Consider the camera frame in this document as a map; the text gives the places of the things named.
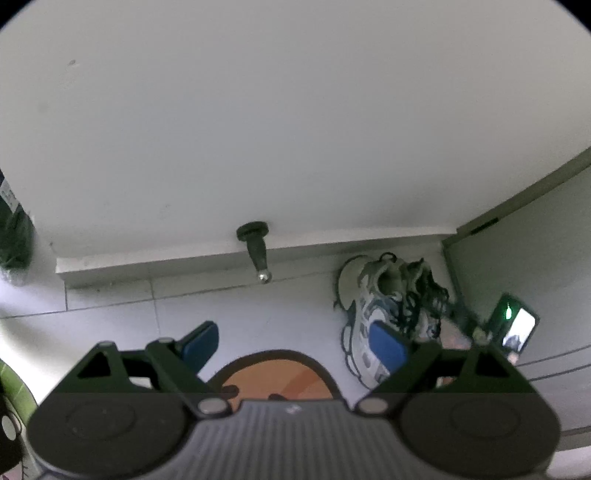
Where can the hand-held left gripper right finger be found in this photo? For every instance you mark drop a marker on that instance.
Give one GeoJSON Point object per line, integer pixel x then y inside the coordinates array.
{"type": "Point", "coordinates": [388, 346]}

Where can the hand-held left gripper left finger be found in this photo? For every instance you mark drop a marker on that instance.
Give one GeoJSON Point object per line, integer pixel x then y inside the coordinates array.
{"type": "Point", "coordinates": [201, 344]}

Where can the grey blue running sneaker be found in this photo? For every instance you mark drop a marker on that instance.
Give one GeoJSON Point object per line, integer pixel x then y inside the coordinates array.
{"type": "Point", "coordinates": [364, 314]}
{"type": "Point", "coordinates": [429, 286]}

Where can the grey door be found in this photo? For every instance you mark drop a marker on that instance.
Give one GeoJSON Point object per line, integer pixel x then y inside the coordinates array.
{"type": "Point", "coordinates": [531, 240]}

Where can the orange carrot floor mat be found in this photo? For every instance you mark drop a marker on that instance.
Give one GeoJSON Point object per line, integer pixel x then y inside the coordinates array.
{"type": "Point", "coordinates": [286, 378]}

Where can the dark green bag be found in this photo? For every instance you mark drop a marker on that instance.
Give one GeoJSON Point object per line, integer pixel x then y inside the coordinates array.
{"type": "Point", "coordinates": [14, 230]}

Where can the black wall door stopper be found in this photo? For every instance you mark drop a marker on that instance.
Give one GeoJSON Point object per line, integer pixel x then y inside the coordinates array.
{"type": "Point", "coordinates": [254, 249]}

